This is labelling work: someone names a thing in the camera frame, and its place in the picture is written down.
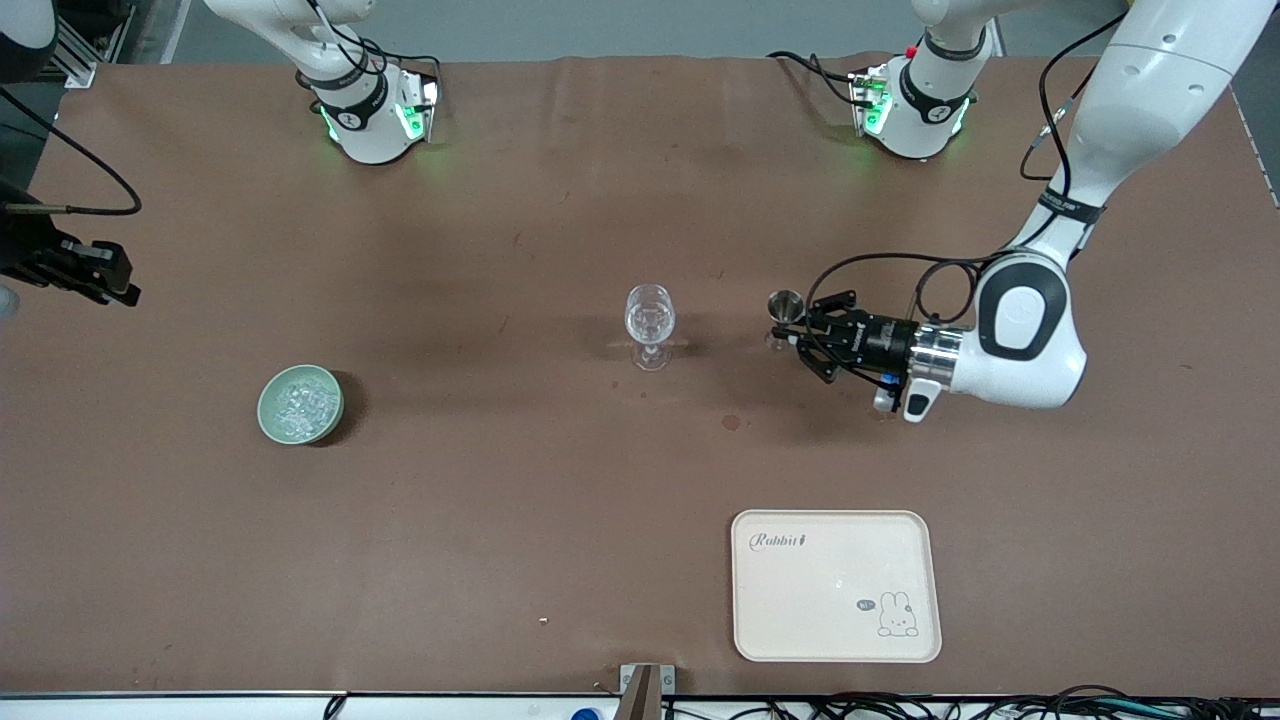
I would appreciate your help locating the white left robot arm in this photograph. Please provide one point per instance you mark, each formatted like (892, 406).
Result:
(1130, 100)

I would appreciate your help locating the brown table cover mat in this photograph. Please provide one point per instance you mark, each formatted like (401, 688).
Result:
(500, 520)

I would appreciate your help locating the grey metal camera bracket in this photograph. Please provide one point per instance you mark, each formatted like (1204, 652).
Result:
(646, 690)

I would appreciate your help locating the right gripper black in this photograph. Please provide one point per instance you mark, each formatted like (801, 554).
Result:
(30, 248)

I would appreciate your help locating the pale green ceramic bowl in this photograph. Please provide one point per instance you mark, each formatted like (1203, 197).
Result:
(268, 425)

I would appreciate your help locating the clear ice cubes heap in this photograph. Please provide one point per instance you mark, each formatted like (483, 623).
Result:
(302, 405)

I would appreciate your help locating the steel double jigger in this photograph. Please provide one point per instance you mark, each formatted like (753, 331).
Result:
(785, 303)

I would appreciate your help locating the aluminium extrusion frame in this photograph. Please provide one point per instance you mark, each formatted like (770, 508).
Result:
(85, 45)

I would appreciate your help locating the cream rabbit print tray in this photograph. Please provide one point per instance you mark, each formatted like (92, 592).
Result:
(830, 600)

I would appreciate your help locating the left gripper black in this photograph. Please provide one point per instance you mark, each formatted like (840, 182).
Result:
(880, 342)

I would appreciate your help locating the clear wine glass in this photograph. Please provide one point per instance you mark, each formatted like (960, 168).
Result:
(650, 320)

